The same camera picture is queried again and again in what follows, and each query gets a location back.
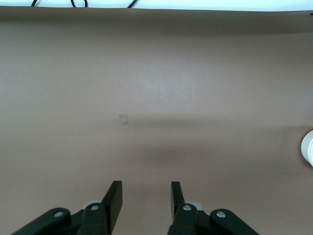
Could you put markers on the brown table cover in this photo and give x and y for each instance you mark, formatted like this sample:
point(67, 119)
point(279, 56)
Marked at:
point(156, 73)

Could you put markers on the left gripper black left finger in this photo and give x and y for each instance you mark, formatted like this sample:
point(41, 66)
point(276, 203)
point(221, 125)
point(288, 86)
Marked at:
point(115, 203)

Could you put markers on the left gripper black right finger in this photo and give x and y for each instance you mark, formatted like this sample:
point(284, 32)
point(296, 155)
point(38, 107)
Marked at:
point(177, 205)

